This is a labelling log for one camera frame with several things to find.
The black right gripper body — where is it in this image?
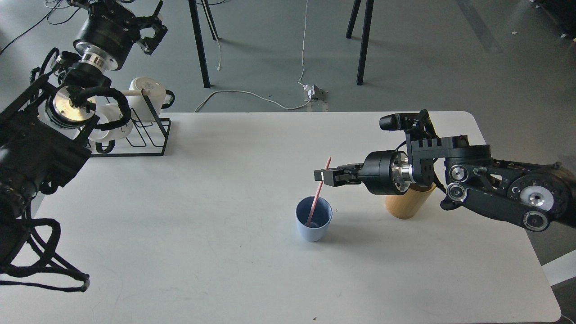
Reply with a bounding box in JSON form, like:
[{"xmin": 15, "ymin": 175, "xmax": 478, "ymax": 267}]
[{"xmin": 359, "ymin": 150, "xmax": 415, "ymax": 195}]

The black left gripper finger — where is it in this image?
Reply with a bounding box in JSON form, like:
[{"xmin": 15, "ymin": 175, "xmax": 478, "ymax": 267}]
[{"xmin": 136, "ymin": 13, "xmax": 167, "ymax": 55}]

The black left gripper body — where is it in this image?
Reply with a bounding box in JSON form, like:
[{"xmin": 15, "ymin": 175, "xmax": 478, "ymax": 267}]
[{"xmin": 73, "ymin": 0, "xmax": 138, "ymax": 71}]

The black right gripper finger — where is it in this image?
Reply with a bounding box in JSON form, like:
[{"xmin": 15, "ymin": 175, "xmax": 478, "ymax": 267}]
[{"xmin": 314, "ymin": 169, "xmax": 362, "ymax": 187}]

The pink chopstick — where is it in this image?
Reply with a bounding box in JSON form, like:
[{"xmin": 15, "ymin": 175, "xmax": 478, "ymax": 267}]
[{"xmin": 305, "ymin": 171, "xmax": 324, "ymax": 227}]

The blue cup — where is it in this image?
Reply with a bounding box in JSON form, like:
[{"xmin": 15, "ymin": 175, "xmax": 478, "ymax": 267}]
[{"xmin": 295, "ymin": 196, "xmax": 333, "ymax": 242}]

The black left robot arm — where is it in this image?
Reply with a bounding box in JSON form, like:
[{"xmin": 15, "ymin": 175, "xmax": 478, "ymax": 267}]
[{"xmin": 1, "ymin": 0, "xmax": 171, "ymax": 293}]

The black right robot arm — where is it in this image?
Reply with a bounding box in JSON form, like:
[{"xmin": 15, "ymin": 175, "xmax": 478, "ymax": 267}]
[{"xmin": 314, "ymin": 134, "xmax": 575, "ymax": 232}]

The white cup lying in rack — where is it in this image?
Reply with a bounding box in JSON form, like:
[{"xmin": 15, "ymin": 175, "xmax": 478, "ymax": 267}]
[{"xmin": 88, "ymin": 103, "xmax": 134, "ymax": 143}]

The bamboo cylinder holder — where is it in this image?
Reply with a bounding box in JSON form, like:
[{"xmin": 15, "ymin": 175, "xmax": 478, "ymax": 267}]
[{"xmin": 384, "ymin": 183, "xmax": 437, "ymax": 220}]

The wooden rack dowel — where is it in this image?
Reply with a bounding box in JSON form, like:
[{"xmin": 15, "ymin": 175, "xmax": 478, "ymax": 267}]
[{"xmin": 121, "ymin": 90, "xmax": 145, "ymax": 97}]

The white mug on rack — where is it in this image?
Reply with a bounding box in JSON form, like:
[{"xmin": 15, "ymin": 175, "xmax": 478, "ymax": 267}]
[{"xmin": 127, "ymin": 76, "xmax": 167, "ymax": 123}]

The black table leg left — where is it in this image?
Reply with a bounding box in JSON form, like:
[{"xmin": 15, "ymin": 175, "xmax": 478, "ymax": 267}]
[{"xmin": 188, "ymin": 0, "xmax": 219, "ymax": 88}]

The black table leg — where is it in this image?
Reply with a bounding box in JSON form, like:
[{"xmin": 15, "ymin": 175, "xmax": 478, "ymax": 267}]
[
  {"xmin": 346, "ymin": 0, "xmax": 374, "ymax": 86},
  {"xmin": 188, "ymin": 0, "xmax": 219, "ymax": 88}
]

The floor power socket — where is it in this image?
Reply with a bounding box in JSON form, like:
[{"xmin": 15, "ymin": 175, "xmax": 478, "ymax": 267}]
[{"xmin": 303, "ymin": 84, "xmax": 326, "ymax": 101}]

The black table leg right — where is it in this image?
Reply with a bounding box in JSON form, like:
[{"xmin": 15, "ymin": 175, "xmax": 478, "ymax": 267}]
[{"xmin": 346, "ymin": 0, "xmax": 374, "ymax": 86}]

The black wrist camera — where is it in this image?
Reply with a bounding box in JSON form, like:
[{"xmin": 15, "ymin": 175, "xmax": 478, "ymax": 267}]
[{"xmin": 379, "ymin": 109, "xmax": 438, "ymax": 141}]

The black wire cup rack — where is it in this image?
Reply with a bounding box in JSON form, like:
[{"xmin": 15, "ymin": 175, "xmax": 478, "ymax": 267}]
[{"xmin": 86, "ymin": 111, "xmax": 171, "ymax": 158}]

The white floor cable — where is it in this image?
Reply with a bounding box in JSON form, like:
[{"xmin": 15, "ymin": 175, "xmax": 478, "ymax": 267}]
[{"xmin": 195, "ymin": 0, "xmax": 312, "ymax": 113}]

